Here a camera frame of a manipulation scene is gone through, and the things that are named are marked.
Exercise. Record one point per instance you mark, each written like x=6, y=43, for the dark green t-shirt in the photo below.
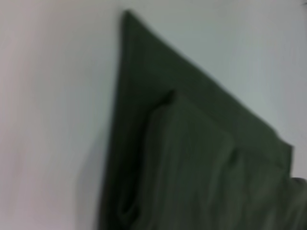
x=192, y=155

